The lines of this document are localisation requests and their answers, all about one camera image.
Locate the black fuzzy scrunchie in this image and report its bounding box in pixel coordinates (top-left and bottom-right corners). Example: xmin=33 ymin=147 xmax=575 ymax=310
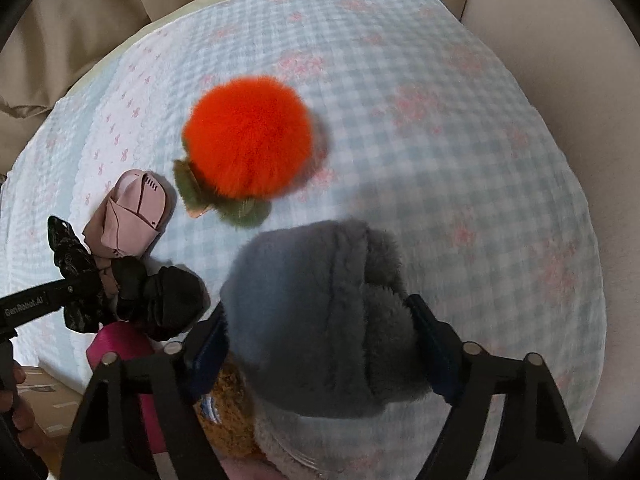
xmin=112 ymin=256 xmax=208 ymax=341

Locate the grey plush slipper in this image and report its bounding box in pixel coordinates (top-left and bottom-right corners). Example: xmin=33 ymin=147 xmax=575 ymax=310
xmin=220 ymin=220 xmax=430 ymax=418

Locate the person's left hand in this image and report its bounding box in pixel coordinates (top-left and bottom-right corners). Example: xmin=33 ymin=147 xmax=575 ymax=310
xmin=0 ymin=390 xmax=46 ymax=455

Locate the magenta fabric pouch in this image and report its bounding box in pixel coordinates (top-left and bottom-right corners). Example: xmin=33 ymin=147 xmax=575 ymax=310
xmin=86 ymin=320 xmax=170 ymax=456

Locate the cardboard box with pink flaps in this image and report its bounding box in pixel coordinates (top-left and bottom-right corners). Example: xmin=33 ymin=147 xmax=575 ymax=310
xmin=17 ymin=366 xmax=81 ymax=439

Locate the pink folded cloth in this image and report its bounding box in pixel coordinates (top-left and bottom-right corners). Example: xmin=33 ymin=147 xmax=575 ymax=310
xmin=82 ymin=169 xmax=168 ymax=259

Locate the blue checkered floral blanket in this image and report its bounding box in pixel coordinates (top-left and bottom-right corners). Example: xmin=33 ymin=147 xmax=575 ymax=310
xmin=1 ymin=0 xmax=606 ymax=479

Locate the brown plush toy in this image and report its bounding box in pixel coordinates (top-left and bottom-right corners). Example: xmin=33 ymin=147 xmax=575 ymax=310
xmin=195 ymin=358 xmax=266 ymax=460

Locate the black patterned scrunchie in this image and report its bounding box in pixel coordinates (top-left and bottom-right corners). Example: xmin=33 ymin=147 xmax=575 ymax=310
xmin=47 ymin=216 xmax=116 ymax=334

